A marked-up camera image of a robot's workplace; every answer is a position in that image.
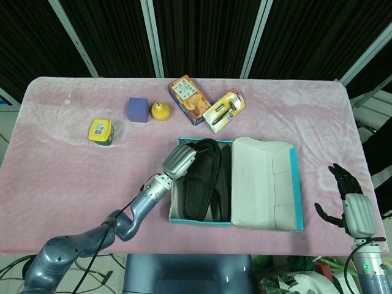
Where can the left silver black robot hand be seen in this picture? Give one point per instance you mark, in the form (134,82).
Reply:
(179,160)

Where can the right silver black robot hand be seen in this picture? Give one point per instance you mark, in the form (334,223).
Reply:
(359,214)

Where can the black rubber slipper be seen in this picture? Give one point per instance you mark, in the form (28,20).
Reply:
(225,183)
(199,196)

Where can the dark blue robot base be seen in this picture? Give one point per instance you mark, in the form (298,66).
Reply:
(186,275)

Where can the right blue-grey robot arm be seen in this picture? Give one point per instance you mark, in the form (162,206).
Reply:
(372,275)

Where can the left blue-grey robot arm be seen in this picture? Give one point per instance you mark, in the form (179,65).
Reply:
(79,245)

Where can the orange snack box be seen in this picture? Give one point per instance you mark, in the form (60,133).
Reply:
(190,98)

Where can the red-brown block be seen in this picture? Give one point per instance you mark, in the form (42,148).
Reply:
(323,269)

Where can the open blue cardboard shoe box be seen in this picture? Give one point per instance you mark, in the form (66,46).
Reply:
(260,196)

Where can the yellow toy pear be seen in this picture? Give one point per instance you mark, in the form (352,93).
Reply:
(160,112)

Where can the purple foam cube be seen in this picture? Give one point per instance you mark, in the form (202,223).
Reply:
(137,110)

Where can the razor in yellow blister pack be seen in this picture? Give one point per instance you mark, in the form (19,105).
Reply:
(223,110)

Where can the green tub with yellow lid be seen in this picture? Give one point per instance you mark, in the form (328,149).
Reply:
(99,131)

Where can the green white patterned bag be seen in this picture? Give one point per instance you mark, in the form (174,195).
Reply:
(284,283)

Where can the pink plush table cloth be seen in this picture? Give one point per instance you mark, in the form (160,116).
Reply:
(76,183)

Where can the metal chair frame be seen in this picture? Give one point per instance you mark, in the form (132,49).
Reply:
(366,128)

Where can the pale double partition frame post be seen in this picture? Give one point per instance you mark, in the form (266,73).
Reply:
(153,36)

